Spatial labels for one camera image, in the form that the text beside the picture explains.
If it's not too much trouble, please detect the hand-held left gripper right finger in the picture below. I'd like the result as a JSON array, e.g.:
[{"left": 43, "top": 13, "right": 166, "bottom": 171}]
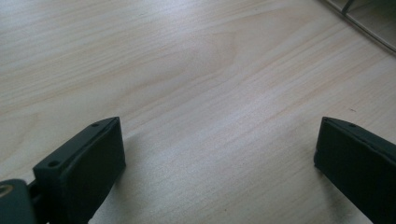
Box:
[{"left": 313, "top": 116, "right": 396, "bottom": 224}]

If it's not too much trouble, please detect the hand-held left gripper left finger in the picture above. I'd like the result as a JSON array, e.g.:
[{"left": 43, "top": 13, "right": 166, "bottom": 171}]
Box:
[{"left": 32, "top": 116, "right": 127, "bottom": 224}]

